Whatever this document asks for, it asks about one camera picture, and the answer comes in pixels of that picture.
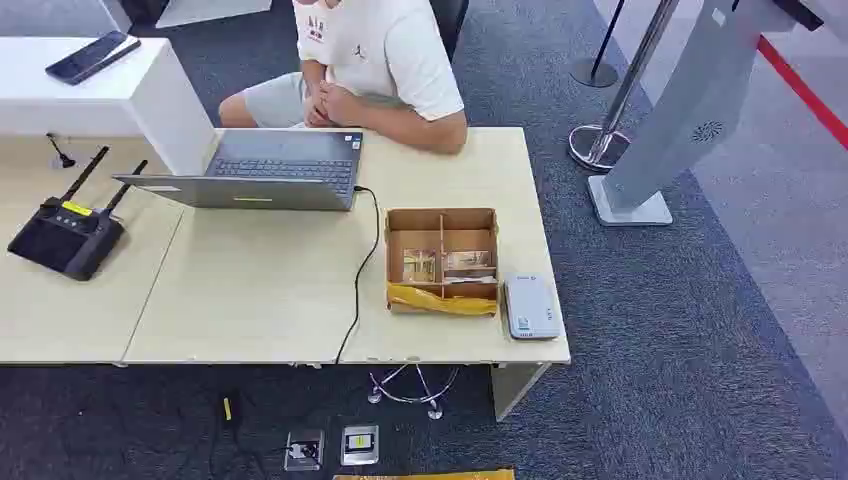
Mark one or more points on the yellow sheet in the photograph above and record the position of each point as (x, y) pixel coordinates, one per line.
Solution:
(424, 475)

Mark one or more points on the black chair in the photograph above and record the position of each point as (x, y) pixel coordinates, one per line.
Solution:
(449, 20)

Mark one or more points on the card with pale print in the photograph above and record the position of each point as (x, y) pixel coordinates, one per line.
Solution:
(419, 265)

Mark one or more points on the open floor socket box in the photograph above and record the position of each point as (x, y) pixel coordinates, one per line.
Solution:
(304, 450)

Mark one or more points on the closed floor socket box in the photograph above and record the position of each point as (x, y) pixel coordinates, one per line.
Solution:
(360, 445)

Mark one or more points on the card with brown print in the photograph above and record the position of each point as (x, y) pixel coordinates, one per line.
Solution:
(469, 262)

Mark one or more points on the chrome stanchion post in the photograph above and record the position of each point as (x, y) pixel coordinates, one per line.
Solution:
(613, 106)

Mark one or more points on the small black desk microphone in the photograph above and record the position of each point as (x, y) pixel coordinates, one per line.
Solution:
(61, 155)

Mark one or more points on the black remote controller with antennas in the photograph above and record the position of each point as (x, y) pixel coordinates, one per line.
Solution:
(66, 238)

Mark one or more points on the grey laptop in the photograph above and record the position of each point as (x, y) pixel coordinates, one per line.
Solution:
(285, 172)

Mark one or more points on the black stanchion post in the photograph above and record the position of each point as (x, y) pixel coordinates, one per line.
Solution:
(599, 63)

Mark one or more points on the grey kiosk stand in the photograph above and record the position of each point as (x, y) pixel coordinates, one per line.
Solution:
(682, 112)

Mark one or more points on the yellow tape strip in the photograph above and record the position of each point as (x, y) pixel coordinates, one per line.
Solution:
(440, 303)

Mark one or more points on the black smartphone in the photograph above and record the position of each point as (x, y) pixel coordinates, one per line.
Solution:
(91, 57)

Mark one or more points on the white block table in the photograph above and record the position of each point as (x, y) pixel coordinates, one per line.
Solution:
(99, 93)

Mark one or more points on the white card reader device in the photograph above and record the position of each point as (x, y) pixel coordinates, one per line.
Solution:
(531, 308)

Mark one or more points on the wooden card box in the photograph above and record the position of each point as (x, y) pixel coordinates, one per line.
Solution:
(442, 238)

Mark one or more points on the pale wooden side desk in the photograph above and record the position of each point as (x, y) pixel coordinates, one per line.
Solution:
(73, 305)

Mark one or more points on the person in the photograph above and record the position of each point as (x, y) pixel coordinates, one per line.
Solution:
(381, 53)

